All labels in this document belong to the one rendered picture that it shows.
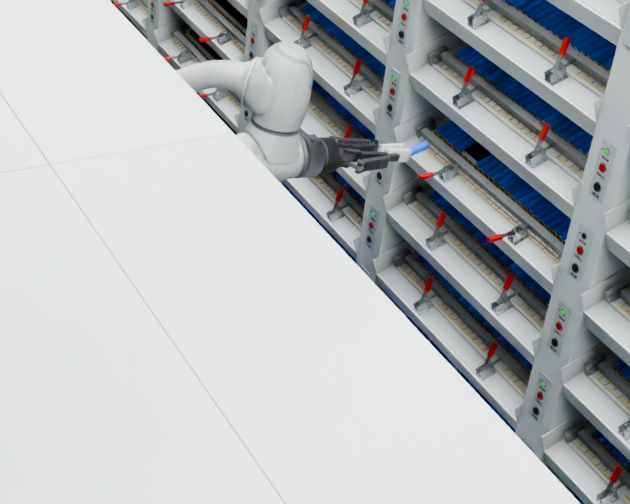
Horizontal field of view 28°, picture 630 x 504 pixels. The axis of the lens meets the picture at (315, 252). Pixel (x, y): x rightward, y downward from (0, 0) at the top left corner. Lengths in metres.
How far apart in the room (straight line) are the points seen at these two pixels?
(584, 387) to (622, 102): 0.63
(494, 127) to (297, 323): 2.01
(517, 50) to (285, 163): 0.53
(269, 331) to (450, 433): 0.12
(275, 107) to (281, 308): 1.73
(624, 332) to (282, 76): 0.83
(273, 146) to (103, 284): 1.75
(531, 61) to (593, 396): 0.69
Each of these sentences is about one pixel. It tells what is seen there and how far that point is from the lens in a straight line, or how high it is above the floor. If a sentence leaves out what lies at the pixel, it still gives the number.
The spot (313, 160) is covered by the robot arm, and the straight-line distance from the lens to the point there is 2.57.
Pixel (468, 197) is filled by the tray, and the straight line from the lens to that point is 2.83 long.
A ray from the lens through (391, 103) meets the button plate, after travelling 3.00.
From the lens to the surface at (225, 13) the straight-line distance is 3.96.
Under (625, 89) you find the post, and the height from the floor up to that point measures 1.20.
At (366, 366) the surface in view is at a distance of 0.72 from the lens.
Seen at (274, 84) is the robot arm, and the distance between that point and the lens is 2.45.
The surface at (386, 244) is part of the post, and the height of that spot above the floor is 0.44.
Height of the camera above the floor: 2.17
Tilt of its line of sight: 34 degrees down
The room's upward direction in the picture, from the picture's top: 7 degrees clockwise
